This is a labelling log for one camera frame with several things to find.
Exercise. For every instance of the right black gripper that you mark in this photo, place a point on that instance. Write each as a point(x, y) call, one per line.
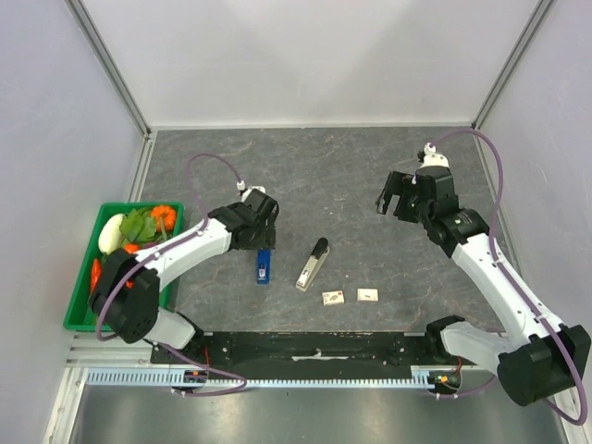
point(398, 182)

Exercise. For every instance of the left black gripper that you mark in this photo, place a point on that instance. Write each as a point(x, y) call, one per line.
point(266, 239)

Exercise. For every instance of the blue stapler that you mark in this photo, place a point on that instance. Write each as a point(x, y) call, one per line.
point(263, 266)

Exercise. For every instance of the staple box with red mark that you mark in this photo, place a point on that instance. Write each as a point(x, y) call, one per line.
point(333, 298)

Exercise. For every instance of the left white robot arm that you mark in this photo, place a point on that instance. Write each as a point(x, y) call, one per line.
point(126, 297)

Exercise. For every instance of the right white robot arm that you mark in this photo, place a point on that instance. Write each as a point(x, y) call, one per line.
point(538, 356)

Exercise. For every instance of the beige black stapler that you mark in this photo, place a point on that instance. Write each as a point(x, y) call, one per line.
point(316, 259)

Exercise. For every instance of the orange toy pumpkin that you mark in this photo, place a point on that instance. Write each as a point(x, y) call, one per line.
point(165, 217)

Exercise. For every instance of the white staple box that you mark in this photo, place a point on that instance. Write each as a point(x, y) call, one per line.
point(367, 295)

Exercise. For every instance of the green toy leafy vegetable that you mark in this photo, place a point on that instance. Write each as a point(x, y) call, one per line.
point(139, 226)

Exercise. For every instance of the orange toy carrot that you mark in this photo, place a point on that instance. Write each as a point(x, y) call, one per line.
point(131, 248)

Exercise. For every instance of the white toy eggplant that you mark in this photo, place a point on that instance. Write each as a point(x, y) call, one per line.
point(110, 236)

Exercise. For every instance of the red toy chili pepper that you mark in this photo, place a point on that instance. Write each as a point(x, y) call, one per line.
point(96, 271)

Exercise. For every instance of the green plastic bin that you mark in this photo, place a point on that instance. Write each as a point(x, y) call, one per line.
point(79, 317)

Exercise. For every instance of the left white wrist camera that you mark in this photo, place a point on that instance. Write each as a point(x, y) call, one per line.
point(245, 190)

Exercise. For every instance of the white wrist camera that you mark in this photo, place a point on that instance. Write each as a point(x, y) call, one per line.
point(429, 156)
point(245, 190)

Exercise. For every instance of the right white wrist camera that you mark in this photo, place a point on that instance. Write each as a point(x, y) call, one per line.
point(429, 156)

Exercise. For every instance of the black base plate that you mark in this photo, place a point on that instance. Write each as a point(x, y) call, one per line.
point(315, 354)

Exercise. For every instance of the light blue cable duct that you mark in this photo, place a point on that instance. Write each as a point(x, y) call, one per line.
point(185, 377)

